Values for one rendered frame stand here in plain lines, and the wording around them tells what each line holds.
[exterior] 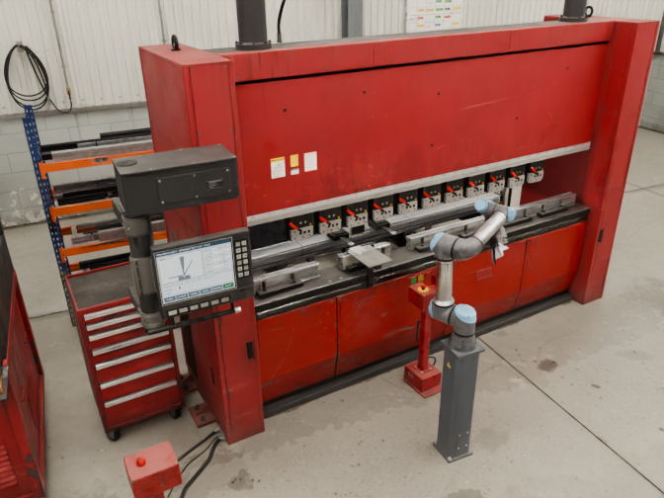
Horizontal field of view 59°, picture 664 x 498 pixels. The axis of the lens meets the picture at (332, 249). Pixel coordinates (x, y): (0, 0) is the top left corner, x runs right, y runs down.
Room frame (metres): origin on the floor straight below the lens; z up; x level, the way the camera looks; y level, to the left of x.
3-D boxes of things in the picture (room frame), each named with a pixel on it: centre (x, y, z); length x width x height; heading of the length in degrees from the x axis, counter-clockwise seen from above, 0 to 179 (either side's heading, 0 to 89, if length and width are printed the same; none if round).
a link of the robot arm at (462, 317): (2.75, -0.72, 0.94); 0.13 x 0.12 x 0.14; 48
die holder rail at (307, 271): (3.29, 0.31, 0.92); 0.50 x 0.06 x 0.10; 119
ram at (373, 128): (3.87, -0.74, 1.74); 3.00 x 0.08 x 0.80; 119
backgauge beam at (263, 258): (4.02, -0.37, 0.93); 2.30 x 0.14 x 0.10; 119
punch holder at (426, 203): (3.83, -0.67, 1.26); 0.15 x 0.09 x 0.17; 119
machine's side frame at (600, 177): (4.82, -2.07, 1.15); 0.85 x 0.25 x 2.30; 29
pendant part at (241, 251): (2.46, 0.61, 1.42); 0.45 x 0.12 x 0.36; 116
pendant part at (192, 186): (2.52, 0.69, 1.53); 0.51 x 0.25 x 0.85; 116
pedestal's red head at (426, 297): (3.39, -0.63, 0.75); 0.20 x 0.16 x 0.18; 121
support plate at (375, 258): (3.43, -0.24, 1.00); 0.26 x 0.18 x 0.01; 29
